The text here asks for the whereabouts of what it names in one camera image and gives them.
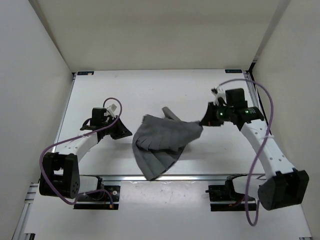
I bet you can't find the grey pleated skirt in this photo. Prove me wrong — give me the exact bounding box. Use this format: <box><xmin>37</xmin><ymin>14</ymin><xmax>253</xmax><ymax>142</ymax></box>
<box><xmin>132</xmin><ymin>106</ymin><xmax>203</xmax><ymax>181</ymax></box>

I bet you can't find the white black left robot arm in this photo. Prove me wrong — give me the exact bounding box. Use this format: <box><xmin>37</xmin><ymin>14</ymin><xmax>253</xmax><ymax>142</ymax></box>
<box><xmin>42</xmin><ymin>104</ymin><xmax>132</xmax><ymax>201</ymax></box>

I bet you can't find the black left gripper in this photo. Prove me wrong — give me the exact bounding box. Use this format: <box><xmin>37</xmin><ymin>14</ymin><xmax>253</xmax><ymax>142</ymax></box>
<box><xmin>102</xmin><ymin>115</ymin><xmax>132</xmax><ymax>140</ymax></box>

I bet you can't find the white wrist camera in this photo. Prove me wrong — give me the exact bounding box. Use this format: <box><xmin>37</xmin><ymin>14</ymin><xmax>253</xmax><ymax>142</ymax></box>
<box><xmin>106</xmin><ymin>104</ymin><xmax>117</xmax><ymax>118</ymax></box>
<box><xmin>211</xmin><ymin>86</ymin><xmax>226</xmax><ymax>105</ymax></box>

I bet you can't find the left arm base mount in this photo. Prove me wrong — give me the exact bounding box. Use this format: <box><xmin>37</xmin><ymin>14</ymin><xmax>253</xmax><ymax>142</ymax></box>
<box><xmin>76</xmin><ymin>175</ymin><xmax>121</xmax><ymax>204</ymax></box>

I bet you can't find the blue label left corner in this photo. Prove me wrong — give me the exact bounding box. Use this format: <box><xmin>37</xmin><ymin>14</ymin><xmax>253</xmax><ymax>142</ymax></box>
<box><xmin>77</xmin><ymin>71</ymin><xmax>95</xmax><ymax>76</ymax></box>

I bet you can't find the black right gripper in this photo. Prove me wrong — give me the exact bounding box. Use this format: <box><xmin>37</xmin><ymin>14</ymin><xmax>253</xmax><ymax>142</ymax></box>
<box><xmin>199</xmin><ymin>102</ymin><xmax>234</xmax><ymax>127</ymax></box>

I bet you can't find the blue label corner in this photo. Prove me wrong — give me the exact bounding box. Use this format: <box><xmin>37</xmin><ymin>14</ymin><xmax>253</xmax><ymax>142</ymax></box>
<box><xmin>225</xmin><ymin>69</ymin><xmax>243</xmax><ymax>74</ymax></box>
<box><xmin>77</xmin><ymin>71</ymin><xmax>95</xmax><ymax>76</ymax></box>

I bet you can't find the blue label right corner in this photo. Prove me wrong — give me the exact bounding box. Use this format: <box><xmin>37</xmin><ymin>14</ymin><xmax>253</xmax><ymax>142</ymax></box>
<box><xmin>225</xmin><ymin>69</ymin><xmax>243</xmax><ymax>74</ymax></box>

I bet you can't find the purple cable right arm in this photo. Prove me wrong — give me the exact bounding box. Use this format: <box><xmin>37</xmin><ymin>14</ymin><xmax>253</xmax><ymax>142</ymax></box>
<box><xmin>217</xmin><ymin>78</ymin><xmax>276</xmax><ymax>227</ymax></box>

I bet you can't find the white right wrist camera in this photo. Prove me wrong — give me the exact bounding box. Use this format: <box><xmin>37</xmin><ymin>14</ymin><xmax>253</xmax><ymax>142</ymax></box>
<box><xmin>211</xmin><ymin>86</ymin><xmax>226</xmax><ymax>105</ymax></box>

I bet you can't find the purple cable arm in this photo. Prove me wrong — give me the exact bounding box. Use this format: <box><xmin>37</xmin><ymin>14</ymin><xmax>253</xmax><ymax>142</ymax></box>
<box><xmin>217</xmin><ymin>78</ymin><xmax>276</xmax><ymax>227</ymax></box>
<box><xmin>39</xmin><ymin>97</ymin><xmax>123</xmax><ymax>206</ymax></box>

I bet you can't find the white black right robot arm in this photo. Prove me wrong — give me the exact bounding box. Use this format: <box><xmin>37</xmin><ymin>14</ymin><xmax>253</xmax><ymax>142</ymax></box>
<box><xmin>200</xmin><ymin>88</ymin><xmax>309</xmax><ymax>211</ymax></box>

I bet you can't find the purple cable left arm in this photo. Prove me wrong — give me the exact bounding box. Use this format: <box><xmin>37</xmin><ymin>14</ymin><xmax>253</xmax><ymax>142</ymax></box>
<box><xmin>39</xmin><ymin>97</ymin><xmax>123</xmax><ymax>206</ymax></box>

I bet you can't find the aluminium frame rail left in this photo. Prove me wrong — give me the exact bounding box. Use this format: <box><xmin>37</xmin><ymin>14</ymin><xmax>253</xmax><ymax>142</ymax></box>
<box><xmin>11</xmin><ymin>72</ymin><xmax>77</xmax><ymax>240</ymax></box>

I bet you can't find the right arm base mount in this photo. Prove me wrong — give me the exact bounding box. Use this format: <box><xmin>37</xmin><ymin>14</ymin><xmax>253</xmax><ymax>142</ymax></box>
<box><xmin>205</xmin><ymin>174</ymin><xmax>247</xmax><ymax>212</ymax></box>

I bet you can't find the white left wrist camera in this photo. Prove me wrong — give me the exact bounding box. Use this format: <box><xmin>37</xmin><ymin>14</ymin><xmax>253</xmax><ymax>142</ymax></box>
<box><xmin>106</xmin><ymin>104</ymin><xmax>117</xmax><ymax>118</ymax></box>

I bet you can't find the aluminium frame rail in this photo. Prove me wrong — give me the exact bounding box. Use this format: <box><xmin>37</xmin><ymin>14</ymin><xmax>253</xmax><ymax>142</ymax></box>
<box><xmin>11</xmin><ymin>72</ymin><xmax>77</xmax><ymax>240</ymax></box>
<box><xmin>243</xmin><ymin>70</ymin><xmax>269</xmax><ymax>125</ymax></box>

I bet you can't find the aluminium frame rail right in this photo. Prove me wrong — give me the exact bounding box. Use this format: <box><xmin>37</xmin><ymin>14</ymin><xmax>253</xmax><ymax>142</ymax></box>
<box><xmin>243</xmin><ymin>70</ymin><xmax>269</xmax><ymax>125</ymax></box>

